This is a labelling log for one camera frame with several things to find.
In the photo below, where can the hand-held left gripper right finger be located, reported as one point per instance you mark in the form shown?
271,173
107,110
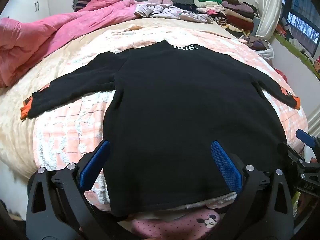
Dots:
226,165

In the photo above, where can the dark striped cloth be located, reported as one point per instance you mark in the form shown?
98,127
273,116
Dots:
81,3

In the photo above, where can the white wardrobe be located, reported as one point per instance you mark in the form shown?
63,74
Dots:
27,2

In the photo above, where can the dark folded clothes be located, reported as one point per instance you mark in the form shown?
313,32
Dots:
186,7

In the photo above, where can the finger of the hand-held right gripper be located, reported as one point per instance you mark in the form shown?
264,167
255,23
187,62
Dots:
306,137
291,153

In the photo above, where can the pink cartoon-print cloth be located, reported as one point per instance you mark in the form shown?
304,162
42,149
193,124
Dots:
162,227

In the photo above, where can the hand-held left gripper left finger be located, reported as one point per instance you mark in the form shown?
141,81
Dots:
96,162

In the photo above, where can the red plastic bag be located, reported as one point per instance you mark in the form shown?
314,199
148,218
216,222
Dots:
281,76

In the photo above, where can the black sweater with orange cuffs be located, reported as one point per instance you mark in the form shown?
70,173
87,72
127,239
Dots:
175,117

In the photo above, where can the peach plaid fleece blanket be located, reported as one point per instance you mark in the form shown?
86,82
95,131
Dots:
75,120

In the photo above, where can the stack of folded clothes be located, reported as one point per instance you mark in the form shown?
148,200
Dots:
237,15

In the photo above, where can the pink quilt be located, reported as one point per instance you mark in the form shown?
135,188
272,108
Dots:
37,37

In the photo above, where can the white curtain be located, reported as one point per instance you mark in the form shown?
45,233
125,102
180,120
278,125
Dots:
268,5

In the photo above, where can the beige blanket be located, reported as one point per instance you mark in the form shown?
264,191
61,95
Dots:
15,120

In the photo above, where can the green sill cover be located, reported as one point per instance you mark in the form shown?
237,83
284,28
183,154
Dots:
300,57

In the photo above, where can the window with dark frame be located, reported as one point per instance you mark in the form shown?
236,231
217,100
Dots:
300,5

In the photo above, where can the pile of lilac clothes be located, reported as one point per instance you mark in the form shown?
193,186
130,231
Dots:
170,12

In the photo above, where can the white plastic bag of clothes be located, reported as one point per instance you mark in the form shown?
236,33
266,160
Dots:
267,52

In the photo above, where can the white radiator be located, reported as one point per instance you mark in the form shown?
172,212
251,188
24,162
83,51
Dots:
315,120

